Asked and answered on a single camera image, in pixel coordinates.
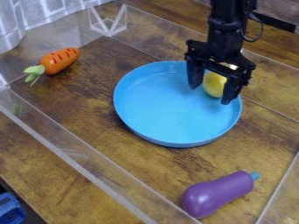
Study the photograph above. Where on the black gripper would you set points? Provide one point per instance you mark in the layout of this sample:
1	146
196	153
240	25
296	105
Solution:
219	55

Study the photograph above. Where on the yellow toy lemon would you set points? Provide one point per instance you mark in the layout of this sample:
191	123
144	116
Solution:
214	84

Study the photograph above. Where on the blue round tray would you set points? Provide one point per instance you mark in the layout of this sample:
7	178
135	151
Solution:
164	111

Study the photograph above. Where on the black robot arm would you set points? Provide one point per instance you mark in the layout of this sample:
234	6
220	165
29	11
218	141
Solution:
234	9

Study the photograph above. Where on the orange toy carrot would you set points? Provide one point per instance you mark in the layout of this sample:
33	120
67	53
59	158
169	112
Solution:
53	62

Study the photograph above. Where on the purple toy eggplant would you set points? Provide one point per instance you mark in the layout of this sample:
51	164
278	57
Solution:
206	197

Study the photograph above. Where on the blue plastic object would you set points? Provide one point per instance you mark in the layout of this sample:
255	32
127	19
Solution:
12	213

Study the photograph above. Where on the clear acrylic enclosure wall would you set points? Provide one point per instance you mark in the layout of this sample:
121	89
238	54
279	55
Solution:
75	162

